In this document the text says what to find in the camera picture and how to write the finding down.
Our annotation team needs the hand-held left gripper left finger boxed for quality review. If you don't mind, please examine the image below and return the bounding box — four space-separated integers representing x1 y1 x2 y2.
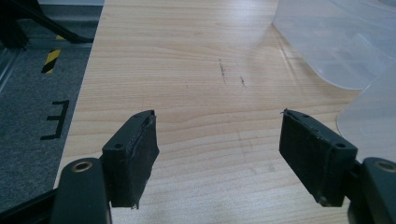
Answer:
101 109 161 209

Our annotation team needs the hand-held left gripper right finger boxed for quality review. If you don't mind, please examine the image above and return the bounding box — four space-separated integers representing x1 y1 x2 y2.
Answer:
278 108 359 208

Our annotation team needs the translucent plastic box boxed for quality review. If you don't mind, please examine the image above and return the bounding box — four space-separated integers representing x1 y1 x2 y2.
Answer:
272 0 396 91
336 60 396 164

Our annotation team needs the black metal stand base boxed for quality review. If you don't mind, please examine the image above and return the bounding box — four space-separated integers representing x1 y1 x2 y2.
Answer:
0 0 94 49

